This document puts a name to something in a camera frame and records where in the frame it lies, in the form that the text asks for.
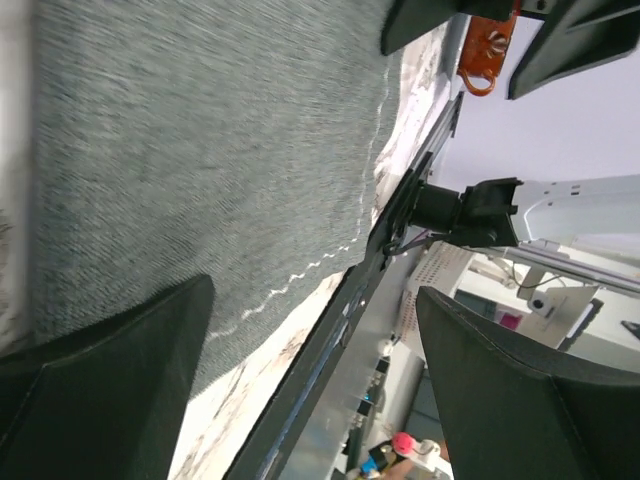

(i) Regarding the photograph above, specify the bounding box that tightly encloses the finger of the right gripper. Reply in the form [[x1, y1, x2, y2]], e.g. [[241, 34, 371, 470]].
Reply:
[[507, 0, 639, 99], [380, 0, 459, 55]]

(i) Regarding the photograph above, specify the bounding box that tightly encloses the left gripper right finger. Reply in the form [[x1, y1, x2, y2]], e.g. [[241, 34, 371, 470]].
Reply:
[[416, 287, 639, 480]]

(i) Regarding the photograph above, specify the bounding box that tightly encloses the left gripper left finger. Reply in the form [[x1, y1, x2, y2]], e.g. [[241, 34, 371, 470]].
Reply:
[[1, 275, 215, 479]]

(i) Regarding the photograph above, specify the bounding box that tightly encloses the grey cloth napkin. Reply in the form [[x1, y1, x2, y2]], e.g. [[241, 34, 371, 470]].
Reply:
[[29, 1, 401, 390]]

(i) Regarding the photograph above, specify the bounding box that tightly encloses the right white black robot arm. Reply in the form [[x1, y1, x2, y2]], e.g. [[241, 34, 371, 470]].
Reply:
[[380, 1, 639, 248]]

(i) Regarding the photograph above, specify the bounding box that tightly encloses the orange black object on saucer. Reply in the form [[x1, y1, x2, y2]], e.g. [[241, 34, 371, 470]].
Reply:
[[457, 13, 517, 97]]

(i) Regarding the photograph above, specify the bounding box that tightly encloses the pink-topped background object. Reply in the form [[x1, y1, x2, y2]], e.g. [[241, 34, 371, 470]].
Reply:
[[391, 432, 416, 457]]

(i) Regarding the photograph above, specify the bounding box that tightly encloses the background white webcam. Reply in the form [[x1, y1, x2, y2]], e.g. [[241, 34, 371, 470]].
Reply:
[[518, 267, 598, 321]]

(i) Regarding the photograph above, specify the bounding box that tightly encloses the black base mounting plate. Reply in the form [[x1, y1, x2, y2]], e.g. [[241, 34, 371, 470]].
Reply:
[[225, 94, 463, 479]]

